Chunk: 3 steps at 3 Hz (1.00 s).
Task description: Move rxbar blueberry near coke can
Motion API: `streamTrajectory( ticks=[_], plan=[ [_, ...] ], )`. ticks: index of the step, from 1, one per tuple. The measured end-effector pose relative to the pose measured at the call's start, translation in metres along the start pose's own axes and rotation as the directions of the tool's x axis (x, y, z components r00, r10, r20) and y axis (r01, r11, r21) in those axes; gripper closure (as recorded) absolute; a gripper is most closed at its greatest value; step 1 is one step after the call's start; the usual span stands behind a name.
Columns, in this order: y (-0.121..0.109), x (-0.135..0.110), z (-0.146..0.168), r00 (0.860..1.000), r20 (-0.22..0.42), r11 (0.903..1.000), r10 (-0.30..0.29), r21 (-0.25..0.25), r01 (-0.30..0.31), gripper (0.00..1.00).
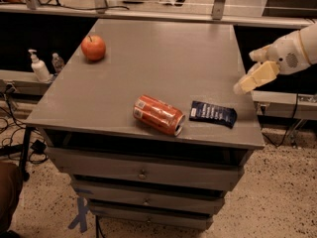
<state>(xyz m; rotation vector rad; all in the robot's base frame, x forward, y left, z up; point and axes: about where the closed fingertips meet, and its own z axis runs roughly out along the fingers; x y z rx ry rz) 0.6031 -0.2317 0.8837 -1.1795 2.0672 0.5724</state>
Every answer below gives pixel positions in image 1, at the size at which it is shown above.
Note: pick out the top grey drawer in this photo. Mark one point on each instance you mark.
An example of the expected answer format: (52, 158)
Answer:
(161, 171)

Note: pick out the metal railing frame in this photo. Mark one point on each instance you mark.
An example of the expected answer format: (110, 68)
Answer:
(271, 13)

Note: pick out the grey drawer cabinet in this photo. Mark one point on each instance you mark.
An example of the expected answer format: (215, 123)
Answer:
(154, 132)

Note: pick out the middle grey drawer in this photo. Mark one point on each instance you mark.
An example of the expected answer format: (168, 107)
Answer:
(148, 197)

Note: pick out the red apple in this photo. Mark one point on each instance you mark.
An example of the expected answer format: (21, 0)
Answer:
(93, 47)

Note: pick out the grey drawer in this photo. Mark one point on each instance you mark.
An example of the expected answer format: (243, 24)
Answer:
(161, 171)
(188, 220)
(148, 197)

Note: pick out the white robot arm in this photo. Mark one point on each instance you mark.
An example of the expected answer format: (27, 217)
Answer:
(313, 49)

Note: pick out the white pump sanitizer bottle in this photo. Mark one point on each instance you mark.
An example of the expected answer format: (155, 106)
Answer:
(39, 67)

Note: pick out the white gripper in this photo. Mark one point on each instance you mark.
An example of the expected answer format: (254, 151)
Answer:
(287, 54)

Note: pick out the red coke can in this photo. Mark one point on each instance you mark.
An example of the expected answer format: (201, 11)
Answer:
(159, 115)

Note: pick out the bottom grey drawer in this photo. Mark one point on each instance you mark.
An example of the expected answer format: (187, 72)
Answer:
(188, 220)

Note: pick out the dark blue rxbar wrapper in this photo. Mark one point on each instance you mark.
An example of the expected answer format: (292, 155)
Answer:
(211, 113)

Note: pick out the brown object at edge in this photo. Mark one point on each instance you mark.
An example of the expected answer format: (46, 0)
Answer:
(11, 183)

